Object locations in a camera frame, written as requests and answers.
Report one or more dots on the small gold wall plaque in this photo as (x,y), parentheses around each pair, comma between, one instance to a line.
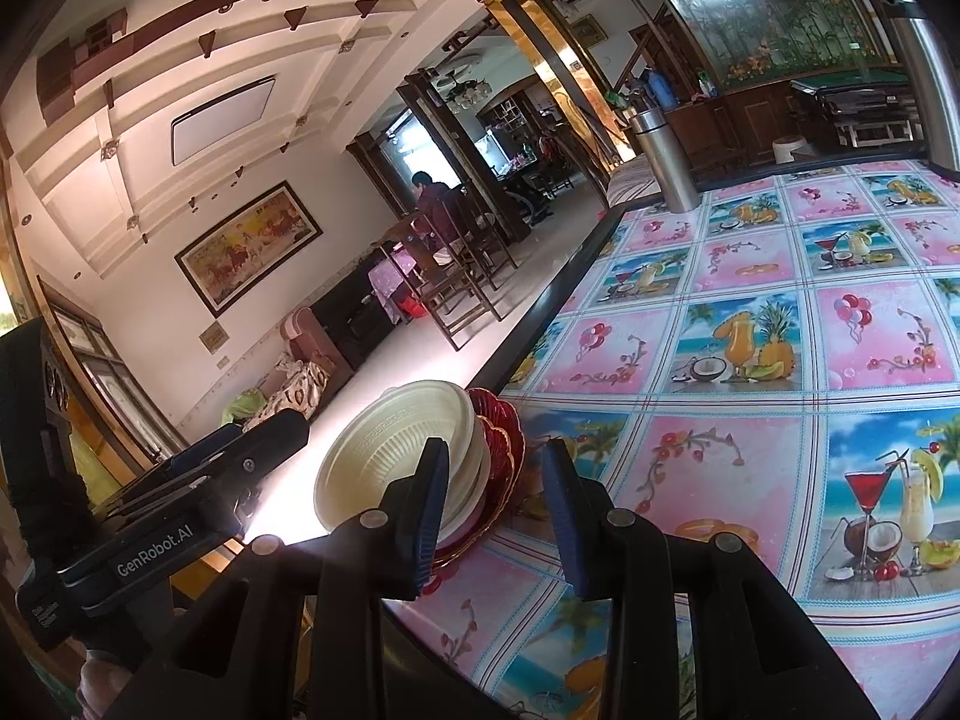
(214,336)

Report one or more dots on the green cloth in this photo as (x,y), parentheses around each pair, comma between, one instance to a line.
(241,406)

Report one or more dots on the green mahjong table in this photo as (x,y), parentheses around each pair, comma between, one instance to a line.
(847,101)

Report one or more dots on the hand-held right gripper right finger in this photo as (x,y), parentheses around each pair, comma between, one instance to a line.
(570,532)

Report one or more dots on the patterned cloth pile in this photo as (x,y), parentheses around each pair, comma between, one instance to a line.
(292,394)

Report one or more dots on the framed wall painting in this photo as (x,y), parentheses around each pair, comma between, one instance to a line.
(247,247)

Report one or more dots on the blue water bottle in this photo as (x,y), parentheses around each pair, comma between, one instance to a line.
(658,88)

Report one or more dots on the small steel thermos bottle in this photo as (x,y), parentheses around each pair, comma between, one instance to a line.
(667,165)

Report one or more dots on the large steel vacuum flask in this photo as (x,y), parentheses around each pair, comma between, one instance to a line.
(930,75)

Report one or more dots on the small framed picture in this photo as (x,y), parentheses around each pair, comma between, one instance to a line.
(588,30)

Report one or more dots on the pink armchair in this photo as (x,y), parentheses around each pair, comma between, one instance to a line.
(304,337)

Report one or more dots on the floral glass screen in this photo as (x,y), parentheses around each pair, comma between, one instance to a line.
(765,7)

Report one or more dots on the ceiling chandelier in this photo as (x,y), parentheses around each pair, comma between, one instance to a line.
(465,92)

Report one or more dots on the cream plastic bowl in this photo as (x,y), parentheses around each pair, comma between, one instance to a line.
(375,450)

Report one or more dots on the dark low cabinet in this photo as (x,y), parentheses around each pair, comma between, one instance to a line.
(349,319)

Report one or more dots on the person's left hand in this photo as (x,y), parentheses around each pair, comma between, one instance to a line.
(105,690)

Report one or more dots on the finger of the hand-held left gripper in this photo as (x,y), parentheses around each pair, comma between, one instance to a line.
(277,435)

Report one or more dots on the dark wooden chair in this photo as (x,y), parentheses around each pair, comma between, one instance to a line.
(450,292)

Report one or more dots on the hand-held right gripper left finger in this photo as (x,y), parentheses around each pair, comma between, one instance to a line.
(424,532)

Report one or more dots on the gold mirrored pillar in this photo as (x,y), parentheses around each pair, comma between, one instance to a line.
(555,67)

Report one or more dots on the rectangular ceiling light panel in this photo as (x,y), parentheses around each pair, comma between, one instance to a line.
(221,120)

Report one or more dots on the pink dining table cloth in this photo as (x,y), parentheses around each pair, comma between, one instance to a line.
(390,281)

